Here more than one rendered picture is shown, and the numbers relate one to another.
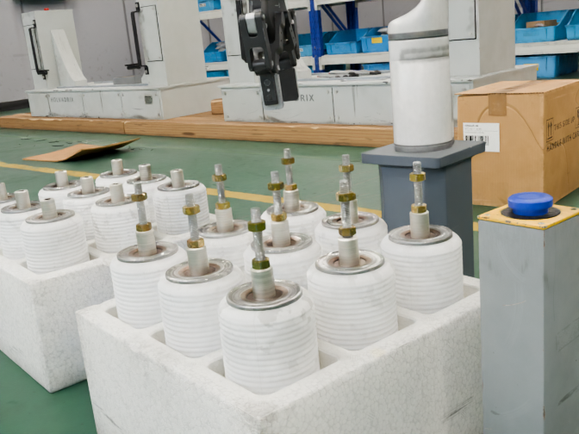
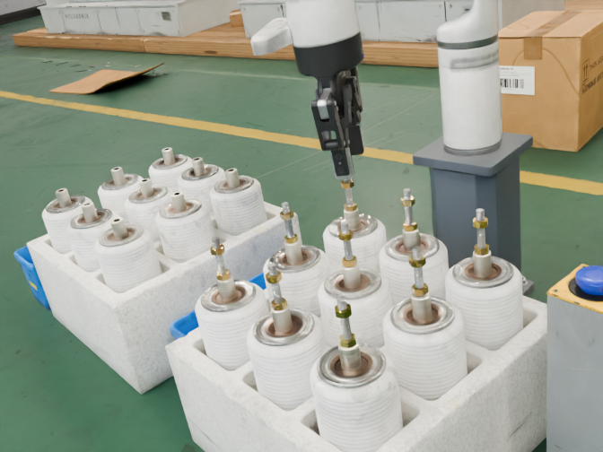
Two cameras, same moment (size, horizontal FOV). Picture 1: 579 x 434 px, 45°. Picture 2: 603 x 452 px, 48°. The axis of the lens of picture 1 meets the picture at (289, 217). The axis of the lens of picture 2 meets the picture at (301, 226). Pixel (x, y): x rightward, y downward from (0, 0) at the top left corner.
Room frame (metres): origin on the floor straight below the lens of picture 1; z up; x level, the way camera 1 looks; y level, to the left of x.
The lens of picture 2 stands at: (0.04, 0.04, 0.72)
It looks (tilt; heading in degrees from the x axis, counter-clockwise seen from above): 26 degrees down; 2
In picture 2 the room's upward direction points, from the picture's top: 10 degrees counter-clockwise
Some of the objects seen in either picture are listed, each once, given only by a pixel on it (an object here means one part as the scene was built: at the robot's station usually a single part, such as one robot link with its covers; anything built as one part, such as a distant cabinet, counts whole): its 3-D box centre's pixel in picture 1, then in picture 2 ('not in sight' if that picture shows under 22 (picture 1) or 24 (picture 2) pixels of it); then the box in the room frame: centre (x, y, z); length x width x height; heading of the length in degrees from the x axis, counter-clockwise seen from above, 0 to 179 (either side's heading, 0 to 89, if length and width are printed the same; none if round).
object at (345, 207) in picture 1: (345, 214); (418, 276); (0.72, -0.06, 0.31); 0.01 x 0.01 x 0.08
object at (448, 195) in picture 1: (426, 236); (476, 225); (1.11, -0.22, 0.15); 0.15 x 0.15 x 0.30; 45
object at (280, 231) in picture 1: (280, 233); (351, 274); (0.81, 0.01, 0.26); 0.02 x 0.02 x 0.03
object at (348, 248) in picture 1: (348, 251); (421, 306); (0.72, -0.06, 0.26); 0.02 x 0.02 x 0.03
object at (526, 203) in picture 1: (530, 206); (596, 282); (0.63, -0.23, 0.32); 0.04 x 0.04 x 0.02
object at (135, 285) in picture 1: (158, 320); (241, 351); (0.83, 0.18, 0.16); 0.10 x 0.10 x 0.18
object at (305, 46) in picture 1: (314, 44); not in sight; (7.04, -0.41, 0.36); 0.50 x 0.38 x 0.21; 135
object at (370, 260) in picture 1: (349, 263); (422, 315); (0.72, -0.06, 0.25); 0.08 x 0.08 x 0.01
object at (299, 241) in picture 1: (281, 244); (353, 283); (0.81, 0.01, 0.25); 0.08 x 0.08 x 0.01
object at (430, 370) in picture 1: (293, 364); (366, 381); (0.81, 0.01, 0.09); 0.39 x 0.39 x 0.18; 39
